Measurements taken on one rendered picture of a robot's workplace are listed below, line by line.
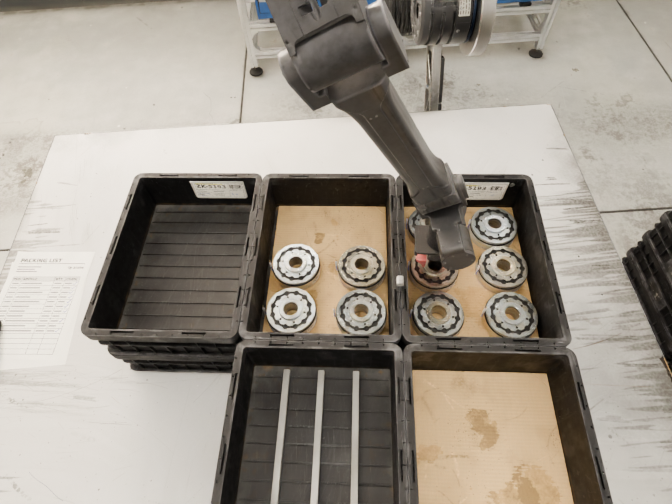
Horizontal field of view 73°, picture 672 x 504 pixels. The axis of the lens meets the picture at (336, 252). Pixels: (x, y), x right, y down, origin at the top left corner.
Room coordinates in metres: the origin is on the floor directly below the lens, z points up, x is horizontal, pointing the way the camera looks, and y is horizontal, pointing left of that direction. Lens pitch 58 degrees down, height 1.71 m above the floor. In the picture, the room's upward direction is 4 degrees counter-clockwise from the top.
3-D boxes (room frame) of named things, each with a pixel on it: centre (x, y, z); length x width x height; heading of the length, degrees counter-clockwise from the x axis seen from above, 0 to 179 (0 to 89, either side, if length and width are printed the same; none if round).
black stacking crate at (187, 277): (0.53, 0.32, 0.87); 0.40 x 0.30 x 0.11; 174
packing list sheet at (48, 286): (0.54, 0.76, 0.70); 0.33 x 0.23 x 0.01; 179
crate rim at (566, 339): (0.47, -0.28, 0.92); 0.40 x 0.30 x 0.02; 174
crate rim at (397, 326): (0.50, 0.02, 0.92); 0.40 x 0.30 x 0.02; 174
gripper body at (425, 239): (0.48, -0.21, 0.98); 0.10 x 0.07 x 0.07; 81
